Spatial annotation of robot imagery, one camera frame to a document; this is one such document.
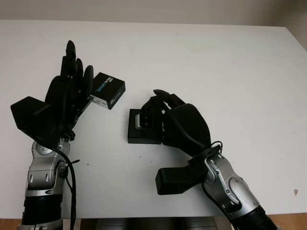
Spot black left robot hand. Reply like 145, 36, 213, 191
44, 40, 94, 139

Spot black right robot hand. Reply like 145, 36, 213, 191
140, 89, 213, 159

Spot small silver depth camera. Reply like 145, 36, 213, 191
134, 112, 154, 130

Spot black printed box lid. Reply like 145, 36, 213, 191
90, 71, 127, 111

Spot black box base with foam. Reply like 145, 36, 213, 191
127, 108, 165, 145

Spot dark robot torso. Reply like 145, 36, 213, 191
81, 212, 216, 230

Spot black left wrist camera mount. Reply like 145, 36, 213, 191
10, 96, 62, 146

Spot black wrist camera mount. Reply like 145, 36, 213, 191
10, 96, 62, 146
155, 157, 211, 196

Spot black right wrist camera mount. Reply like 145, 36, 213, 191
155, 157, 211, 196

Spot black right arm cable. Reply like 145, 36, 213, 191
203, 140, 235, 230

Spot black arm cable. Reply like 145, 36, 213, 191
51, 146, 81, 230
203, 140, 235, 230

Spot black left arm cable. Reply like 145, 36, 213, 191
51, 146, 81, 230

